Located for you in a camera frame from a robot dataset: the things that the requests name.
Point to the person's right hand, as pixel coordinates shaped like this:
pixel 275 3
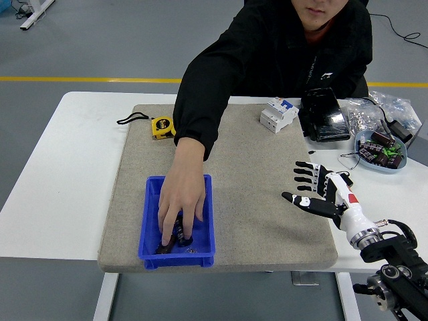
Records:
pixel 184 190

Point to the robot right hand white shell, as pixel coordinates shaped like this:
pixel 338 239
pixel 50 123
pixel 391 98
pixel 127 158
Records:
pixel 347 207

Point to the dark cylindrical battery grey stripe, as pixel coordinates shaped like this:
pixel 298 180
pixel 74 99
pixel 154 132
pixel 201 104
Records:
pixel 180 230

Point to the dark brown cylindrical battery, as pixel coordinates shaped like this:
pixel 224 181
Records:
pixel 164 249

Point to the person's right forearm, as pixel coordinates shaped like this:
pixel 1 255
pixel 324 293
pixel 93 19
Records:
pixel 200 113

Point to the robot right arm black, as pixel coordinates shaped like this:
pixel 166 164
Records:
pixel 394 261

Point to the blue plastic box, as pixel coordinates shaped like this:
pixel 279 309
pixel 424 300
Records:
pixel 150 227

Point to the small black flat device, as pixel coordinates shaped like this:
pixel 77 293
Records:
pixel 347 179

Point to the light blue bowl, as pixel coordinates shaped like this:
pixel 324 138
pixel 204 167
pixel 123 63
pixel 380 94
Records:
pixel 378 168

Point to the dark brown capacitor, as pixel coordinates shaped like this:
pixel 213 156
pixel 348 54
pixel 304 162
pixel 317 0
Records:
pixel 395 162
pixel 372 146
pixel 384 139
pixel 368 155
pixel 381 159

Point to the green plastic connectors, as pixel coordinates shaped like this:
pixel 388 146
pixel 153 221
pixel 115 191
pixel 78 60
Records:
pixel 391 151

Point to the grey-brown mat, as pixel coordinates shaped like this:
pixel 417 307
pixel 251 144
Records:
pixel 254 174

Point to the grey metal probe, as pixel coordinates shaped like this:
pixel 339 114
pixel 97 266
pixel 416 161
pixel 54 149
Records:
pixel 385 127

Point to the white table leg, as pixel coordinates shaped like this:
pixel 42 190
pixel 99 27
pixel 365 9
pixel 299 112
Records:
pixel 347 297
pixel 105 297

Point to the black wrapped case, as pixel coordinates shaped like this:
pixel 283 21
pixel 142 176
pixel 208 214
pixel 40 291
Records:
pixel 326 117

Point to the clear plastic bag of parts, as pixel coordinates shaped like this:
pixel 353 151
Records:
pixel 362 115

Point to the person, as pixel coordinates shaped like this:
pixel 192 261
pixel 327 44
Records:
pixel 267 53

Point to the white background desk leg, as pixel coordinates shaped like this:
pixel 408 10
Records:
pixel 35 15

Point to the blue background object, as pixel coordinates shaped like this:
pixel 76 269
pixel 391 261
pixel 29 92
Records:
pixel 4 5

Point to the grey bracket under table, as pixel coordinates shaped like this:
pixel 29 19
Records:
pixel 304 278

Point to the white circuit breaker blue switch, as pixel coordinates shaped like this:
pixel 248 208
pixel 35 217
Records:
pixel 277 115

